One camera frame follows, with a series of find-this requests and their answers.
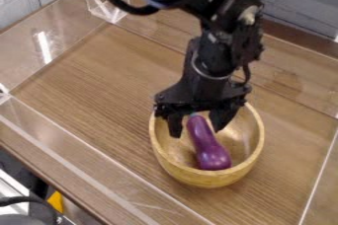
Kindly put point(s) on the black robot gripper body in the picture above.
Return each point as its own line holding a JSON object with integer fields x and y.
{"x": 199, "y": 93}

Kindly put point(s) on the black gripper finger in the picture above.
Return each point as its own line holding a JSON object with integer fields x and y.
{"x": 222, "y": 115}
{"x": 175, "y": 126}

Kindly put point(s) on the brown wooden bowl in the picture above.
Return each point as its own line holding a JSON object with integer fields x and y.
{"x": 175, "y": 160}

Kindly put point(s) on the purple toy eggplant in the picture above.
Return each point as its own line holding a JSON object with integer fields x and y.
{"x": 212, "y": 156}

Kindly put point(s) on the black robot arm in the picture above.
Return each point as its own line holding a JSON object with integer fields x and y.
{"x": 230, "y": 40}

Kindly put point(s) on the clear acrylic tray walls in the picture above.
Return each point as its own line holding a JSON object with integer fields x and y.
{"x": 76, "y": 122}

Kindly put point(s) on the black device with yellow label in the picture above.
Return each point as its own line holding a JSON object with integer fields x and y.
{"x": 31, "y": 218}

